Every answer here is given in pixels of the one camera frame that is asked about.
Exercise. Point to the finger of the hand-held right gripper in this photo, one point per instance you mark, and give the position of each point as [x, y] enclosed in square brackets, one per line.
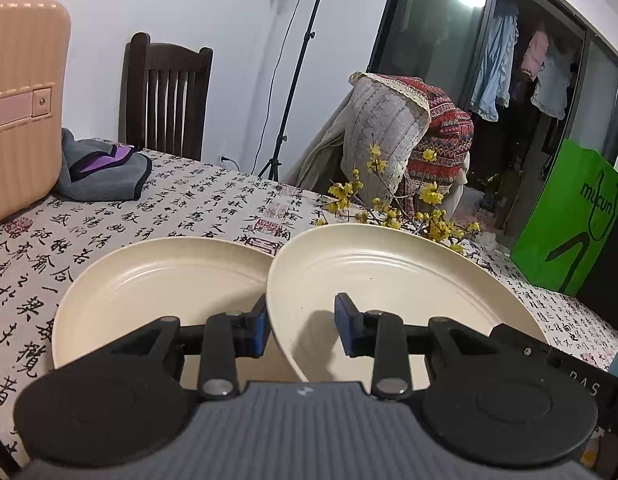
[519, 342]

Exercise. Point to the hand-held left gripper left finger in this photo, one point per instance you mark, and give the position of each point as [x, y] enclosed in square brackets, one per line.
[259, 327]

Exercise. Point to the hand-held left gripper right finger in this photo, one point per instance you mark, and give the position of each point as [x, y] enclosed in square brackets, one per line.
[345, 325]

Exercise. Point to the cream plate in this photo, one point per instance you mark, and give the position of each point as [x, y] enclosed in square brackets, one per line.
[414, 270]
[164, 280]

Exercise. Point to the black paper bag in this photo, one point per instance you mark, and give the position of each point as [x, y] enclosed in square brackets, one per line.
[609, 300]

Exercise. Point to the green paper bag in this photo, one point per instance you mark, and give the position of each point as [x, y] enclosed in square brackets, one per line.
[554, 240]

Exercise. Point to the yellow flower branch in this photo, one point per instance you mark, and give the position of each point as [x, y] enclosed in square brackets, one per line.
[431, 192]

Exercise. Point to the calligraphy print tablecloth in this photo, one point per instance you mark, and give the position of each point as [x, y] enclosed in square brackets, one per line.
[139, 220]

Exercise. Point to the beige cloth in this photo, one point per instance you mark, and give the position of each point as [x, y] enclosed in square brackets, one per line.
[324, 155]

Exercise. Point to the grey purple cloth pouch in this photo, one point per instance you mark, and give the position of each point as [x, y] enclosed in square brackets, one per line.
[104, 180]

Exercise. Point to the white hanging garment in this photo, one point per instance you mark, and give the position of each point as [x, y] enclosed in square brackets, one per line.
[554, 85]

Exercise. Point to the dark wooden chair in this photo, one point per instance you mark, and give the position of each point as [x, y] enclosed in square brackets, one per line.
[164, 85]

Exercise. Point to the light blue hanging shirt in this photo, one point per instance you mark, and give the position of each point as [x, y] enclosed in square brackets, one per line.
[494, 70]

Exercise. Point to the pink hanging garment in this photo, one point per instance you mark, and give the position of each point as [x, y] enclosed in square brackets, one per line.
[534, 55]

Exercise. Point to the black light stand with lamp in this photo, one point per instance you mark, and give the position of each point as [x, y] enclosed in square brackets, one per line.
[309, 35]

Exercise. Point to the black framed glass door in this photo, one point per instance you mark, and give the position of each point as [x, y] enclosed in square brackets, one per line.
[429, 20]

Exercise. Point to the pink ribbed suitcase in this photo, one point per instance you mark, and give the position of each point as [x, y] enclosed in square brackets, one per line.
[24, 60]

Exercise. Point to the wall socket with plug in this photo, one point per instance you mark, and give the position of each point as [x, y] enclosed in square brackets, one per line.
[223, 158]

